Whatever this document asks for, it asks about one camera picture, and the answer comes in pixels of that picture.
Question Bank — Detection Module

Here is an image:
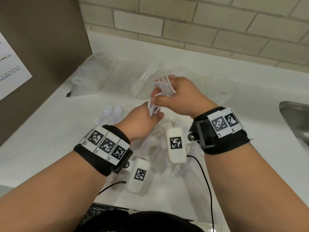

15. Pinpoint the person's left hand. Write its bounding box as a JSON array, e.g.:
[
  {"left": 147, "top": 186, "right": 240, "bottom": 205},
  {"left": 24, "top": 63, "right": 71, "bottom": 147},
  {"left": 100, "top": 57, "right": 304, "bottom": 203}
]
[{"left": 113, "top": 101, "right": 165, "bottom": 143}]

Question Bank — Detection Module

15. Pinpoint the person's right hand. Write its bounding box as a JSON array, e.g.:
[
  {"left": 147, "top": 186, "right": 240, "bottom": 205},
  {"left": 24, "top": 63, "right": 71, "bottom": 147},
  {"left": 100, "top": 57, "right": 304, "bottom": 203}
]
[{"left": 151, "top": 75, "right": 220, "bottom": 120}]

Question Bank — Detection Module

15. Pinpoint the pile of white plastic cutlery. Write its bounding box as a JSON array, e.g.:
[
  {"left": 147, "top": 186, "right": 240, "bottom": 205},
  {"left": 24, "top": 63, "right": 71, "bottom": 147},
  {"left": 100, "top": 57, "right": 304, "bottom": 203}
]
[{"left": 96, "top": 105, "right": 202, "bottom": 179}]

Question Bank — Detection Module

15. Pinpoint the wide clear plastic cup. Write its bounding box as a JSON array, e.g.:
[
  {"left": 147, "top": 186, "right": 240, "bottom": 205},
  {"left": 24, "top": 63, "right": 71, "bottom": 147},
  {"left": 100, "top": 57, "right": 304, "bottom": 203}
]
[{"left": 129, "top": 61, "right": 157, "bottom": 99}]

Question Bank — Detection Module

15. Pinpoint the person's left forearm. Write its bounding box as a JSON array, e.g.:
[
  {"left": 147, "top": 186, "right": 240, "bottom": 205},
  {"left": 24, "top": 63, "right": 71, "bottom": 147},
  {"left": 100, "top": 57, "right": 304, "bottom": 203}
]
[{"left": 0, "top": 151, "right": 108, "bottom": 232}]

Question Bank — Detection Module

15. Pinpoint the person's right forearm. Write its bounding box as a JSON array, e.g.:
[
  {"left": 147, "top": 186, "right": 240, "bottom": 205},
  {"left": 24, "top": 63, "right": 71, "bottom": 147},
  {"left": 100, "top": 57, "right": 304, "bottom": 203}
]
[{"left": 204, "top": 137, "right": 309, "bottom": 232}]

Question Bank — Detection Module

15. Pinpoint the sleeve of stacked clear cups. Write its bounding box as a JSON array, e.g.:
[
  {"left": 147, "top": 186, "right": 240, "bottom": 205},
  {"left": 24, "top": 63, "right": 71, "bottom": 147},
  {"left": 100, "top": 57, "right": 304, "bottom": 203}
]
[{"left": 70, "top": 52, "right": 114, "bottom": 97}]

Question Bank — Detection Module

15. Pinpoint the person's black shirt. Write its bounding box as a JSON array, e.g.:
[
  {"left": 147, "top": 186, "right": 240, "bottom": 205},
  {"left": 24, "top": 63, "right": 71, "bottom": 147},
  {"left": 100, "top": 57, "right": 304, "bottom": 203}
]
[{"left": 80, "top": 210, "right": 206, "bottom": 232}]

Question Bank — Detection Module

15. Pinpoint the black patterned bag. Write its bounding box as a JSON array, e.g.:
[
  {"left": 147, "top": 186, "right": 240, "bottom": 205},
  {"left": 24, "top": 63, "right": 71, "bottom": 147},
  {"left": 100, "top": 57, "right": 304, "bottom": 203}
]
[{"left": 82, "top": 203, "right": 128, "bottom": 225}]

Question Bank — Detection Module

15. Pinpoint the stainless steel sink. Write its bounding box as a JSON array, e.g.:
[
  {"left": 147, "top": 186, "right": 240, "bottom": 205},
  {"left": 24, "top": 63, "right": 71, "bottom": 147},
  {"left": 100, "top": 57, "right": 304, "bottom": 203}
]
[{"left": 279, "top": 101, "right": 309, "bottom": 152}]

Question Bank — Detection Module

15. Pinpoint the white paper notice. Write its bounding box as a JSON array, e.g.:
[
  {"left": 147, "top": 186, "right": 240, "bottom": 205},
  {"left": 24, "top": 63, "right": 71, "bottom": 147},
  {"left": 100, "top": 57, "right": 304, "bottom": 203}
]
[{"left": 0, "top": 31, "right": 33, "bottom": 102}]

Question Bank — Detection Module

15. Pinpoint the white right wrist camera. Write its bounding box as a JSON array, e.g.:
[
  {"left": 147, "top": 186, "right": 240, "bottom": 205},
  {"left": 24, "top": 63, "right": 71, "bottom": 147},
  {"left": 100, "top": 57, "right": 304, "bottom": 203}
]
[{"left": 165, "top": 127, "right": 190, "bottom": 165}]

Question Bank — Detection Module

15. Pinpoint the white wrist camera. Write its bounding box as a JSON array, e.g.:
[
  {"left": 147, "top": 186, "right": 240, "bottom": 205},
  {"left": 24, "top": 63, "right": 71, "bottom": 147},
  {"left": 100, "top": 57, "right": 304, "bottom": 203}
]
[
  {"left": 127, "top": 157, "right": 151, "bottom": 194},
  {"left": 165, "top": 127, "right": 190, "bottom": 165}
]

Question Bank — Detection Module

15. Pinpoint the black left wrist strap with markers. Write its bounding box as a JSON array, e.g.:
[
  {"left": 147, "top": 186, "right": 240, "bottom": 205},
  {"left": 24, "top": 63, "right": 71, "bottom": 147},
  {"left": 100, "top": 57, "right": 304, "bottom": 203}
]
[{"left": 73, "top": 125, "right": 134, "bottom": 177}]

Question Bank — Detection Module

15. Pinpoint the black wrist strap with markers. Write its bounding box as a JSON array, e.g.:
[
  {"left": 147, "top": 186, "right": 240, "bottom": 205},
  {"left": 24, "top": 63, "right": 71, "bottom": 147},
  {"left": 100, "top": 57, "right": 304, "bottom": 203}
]
[
  {"left": 188, "top": 106, "right": 250, "bottom": 155},
  {"left": 73, "top": 125, "right": 134, "bottom": 177}
]

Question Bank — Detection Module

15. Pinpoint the black right camera cable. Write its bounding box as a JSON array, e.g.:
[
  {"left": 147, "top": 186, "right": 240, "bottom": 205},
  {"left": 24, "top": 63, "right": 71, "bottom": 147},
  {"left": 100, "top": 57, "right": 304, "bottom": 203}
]
[{"left": 186, "top": 154, "right": 215, "bottom": 232}]

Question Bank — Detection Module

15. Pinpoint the black camera cable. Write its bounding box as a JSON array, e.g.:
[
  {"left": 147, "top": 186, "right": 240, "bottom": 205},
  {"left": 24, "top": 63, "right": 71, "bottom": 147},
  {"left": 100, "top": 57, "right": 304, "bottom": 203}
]
[
  {"left": 98, "top": 181, "right": 127, "bottom": 195},
  {"left": 186, "top": 154, "right": 215, "bottom": 232}
]

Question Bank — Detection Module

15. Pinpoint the black right wrist strap with markers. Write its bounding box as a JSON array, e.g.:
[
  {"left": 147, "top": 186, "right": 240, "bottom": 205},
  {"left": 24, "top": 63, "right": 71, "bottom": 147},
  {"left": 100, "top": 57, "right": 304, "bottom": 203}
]
[{"left": 188, "top": 106, "right": 250, "bottom": 155}]

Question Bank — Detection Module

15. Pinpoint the black left camera cable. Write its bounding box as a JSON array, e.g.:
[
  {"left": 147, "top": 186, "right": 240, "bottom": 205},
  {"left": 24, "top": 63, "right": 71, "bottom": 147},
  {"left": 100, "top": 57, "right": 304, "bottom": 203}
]
[{"left": 98, "top": 181, "right": 127, "bottom": 195}]

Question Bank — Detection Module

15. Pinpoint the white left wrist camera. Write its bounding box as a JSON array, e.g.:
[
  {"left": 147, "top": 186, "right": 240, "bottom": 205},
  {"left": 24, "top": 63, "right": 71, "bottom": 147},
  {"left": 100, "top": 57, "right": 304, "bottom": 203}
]
[{"left": 127, "top": 157, "right": 151, "bottom": 194}]

